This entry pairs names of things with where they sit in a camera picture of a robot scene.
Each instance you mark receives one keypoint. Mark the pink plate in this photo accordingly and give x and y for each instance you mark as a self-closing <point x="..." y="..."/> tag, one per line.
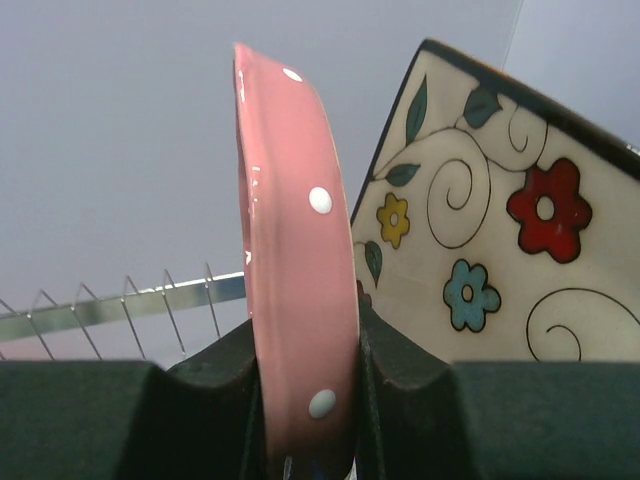
<point x="298" y="269"/>

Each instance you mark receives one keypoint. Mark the steel dish rack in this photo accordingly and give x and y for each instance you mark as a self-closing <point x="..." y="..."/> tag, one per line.
<point x="46" y="316"/>

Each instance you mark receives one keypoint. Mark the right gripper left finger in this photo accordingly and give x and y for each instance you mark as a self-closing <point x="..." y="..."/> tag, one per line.
<point x="200" y="419"/>

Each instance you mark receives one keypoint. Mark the square floral plate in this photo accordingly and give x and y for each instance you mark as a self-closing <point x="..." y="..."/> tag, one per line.
<point x="496" y="224"/>

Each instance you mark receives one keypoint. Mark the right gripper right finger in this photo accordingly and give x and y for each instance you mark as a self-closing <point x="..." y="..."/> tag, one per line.
<point x="421" y="418"/>

